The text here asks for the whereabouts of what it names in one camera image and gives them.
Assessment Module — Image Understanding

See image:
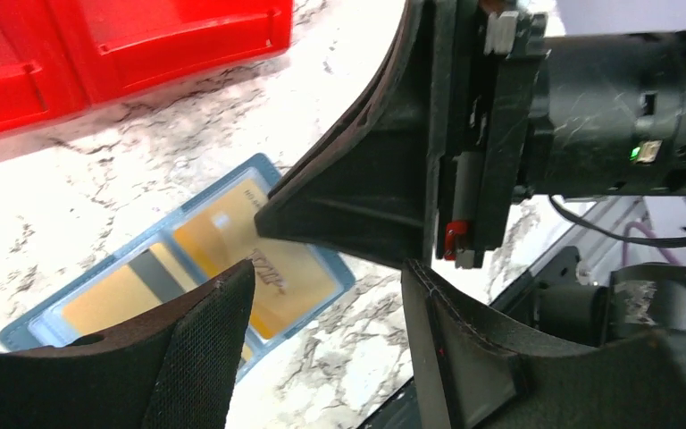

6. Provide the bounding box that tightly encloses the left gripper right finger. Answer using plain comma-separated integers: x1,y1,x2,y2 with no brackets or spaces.
401,260,686,428

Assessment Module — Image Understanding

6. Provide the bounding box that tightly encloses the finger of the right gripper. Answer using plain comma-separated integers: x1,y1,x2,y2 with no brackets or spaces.
255,1,434,268

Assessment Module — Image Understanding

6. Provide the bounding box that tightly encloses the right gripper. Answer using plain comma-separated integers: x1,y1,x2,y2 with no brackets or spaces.
434,1,686,268

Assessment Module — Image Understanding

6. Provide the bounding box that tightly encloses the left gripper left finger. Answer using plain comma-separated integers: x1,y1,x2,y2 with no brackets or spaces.
0,260,255,428

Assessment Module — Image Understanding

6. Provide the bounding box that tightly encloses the blue leather card holder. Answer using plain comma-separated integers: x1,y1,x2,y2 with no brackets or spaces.
0,154,355,374

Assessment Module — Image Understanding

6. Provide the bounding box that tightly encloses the gold credit card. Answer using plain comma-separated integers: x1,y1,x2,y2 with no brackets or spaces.
172,176,338,340

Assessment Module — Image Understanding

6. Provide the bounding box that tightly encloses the right red plastic bin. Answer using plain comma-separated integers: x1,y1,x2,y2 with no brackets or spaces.
47,0,293,105

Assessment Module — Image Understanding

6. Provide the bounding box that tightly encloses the red plastic bin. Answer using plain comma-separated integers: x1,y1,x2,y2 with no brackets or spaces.
47,0,293,105
0,1,88,133

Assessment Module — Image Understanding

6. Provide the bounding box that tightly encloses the middle red plastic bin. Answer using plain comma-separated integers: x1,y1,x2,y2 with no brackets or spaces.
0,1,88,133

